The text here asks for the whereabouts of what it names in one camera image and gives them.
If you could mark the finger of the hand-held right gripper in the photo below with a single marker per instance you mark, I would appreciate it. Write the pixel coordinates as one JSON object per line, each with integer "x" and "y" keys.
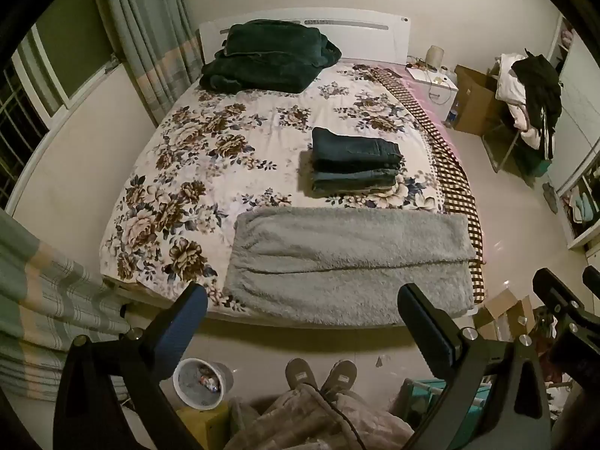
{"x": 593, "y": 277}
{"x": 555, "y": 293}

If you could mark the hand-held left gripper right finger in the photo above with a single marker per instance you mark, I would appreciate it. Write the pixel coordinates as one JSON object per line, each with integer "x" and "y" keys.
{"x": 422, "y": 323}

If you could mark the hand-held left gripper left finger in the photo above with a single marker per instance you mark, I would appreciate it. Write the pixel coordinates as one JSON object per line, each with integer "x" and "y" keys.
{"x": 182, "y": 326}

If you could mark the grey fleece pants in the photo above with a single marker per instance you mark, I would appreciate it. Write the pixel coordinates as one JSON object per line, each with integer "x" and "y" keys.
{"x": 347, "y": 262}

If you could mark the small open cardboard box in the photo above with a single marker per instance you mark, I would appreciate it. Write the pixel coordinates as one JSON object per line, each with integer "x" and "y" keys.
{"x": 506, "y": 311}

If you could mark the white trash bin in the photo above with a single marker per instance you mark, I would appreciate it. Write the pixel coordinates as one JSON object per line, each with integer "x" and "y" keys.
{"x": 199, "y": 384}

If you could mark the teal folded cloth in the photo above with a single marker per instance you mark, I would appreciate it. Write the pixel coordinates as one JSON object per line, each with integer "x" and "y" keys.
{"x": 583, "y": 207}

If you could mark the green metal rack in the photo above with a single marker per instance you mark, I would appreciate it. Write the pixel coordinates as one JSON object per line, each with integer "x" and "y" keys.
{"x": 417, "y": 403}

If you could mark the grey floor slipper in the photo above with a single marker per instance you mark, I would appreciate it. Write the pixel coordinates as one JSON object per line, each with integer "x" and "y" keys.
{"x": 551, "y": 196}

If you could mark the person's right grey shoe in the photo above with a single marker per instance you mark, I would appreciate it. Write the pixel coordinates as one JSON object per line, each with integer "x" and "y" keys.
{"x": 340, "y": 377}

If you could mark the person's grey shoe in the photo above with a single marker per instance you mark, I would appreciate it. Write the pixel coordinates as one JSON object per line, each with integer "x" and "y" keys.
{"x": 301, "y": 375}
{"x": 340, "y": 377}

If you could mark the yellow box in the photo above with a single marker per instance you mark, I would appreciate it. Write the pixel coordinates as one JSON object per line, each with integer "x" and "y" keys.
{"x": 204, "y": 429}

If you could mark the person's left grey shoe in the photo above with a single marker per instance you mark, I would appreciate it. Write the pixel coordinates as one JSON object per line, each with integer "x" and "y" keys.
{"x": 301, "y": 375}

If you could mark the green plaid curtain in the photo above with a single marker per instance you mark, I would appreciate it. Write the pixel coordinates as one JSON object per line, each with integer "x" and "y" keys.
{"x": 42, "y": 309}
{"x": 145, "y": 33}

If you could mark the brown checked bedsheet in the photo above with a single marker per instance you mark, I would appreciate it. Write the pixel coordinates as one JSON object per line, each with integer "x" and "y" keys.
{"x": 450, "y": 168}

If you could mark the blue folded jeans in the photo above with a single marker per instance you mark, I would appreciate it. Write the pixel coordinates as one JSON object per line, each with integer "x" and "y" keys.
{"x": 351, "y": 182}

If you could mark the white wardrobe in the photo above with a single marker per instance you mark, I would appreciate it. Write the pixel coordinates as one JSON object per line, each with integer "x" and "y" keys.
{"x": 579, "y": 117}

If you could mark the pale pink clothing pile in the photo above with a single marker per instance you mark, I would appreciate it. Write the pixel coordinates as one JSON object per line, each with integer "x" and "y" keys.
{"x": 527, "y": 126}

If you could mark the dark folded jeans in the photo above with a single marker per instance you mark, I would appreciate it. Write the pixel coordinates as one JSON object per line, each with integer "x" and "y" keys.
{"x": 351, "y": 147}

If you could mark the black jacket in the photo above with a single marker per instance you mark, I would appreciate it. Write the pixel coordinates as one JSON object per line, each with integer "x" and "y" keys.
{"x": 541, "y": 89}

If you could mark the plastic water bottle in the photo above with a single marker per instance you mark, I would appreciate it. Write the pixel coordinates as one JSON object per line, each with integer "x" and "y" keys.
{"x": 453, "y": 116}

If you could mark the large cardboard box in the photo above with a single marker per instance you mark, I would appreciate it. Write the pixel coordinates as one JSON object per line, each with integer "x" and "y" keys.
{"x": 473, "y": 98}

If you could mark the white clothing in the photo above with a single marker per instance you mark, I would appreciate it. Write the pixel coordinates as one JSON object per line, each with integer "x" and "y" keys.
{"x": 508, "y": 77}

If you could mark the bed with floral sheet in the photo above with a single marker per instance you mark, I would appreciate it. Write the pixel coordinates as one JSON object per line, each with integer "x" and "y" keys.
{"x": 262, "y": 117}

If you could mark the pink bedsheet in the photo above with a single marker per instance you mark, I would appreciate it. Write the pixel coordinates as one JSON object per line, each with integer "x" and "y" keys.
{"x": 424, "y": 98}

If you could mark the white nightstand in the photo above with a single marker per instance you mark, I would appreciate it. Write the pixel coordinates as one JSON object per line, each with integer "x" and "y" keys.
{"x": 443, "y": 91}

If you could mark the cream cylindrical lamp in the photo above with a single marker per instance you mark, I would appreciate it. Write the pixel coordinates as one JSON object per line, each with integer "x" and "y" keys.
{"x": 435, "y": 56}

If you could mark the white framed window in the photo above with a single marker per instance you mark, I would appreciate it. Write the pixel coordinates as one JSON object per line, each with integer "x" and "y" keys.
{"x": 28, "y": 93}

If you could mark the dark green folded blanket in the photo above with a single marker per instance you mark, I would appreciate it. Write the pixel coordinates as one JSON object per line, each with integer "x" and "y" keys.
{"x": 267, "y": 56}

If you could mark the white bed headboard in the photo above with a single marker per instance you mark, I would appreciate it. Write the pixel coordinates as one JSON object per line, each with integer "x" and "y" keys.
{"x": 365, "y": 37}

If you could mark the metal frame chair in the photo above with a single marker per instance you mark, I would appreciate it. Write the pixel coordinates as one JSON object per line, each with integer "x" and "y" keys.
{"x": 501, "y": 140}

